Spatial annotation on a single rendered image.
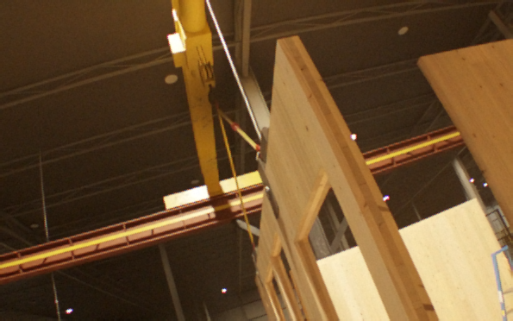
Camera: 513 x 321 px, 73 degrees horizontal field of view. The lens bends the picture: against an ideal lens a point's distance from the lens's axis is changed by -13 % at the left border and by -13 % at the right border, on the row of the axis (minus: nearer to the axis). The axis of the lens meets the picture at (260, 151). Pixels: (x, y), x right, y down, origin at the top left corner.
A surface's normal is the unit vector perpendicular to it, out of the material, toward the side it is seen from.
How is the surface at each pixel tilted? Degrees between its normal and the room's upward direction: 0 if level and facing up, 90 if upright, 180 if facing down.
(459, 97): 90
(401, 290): 87
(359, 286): 90
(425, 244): 90
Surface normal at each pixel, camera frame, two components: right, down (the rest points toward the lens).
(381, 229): 0.03, -0.50
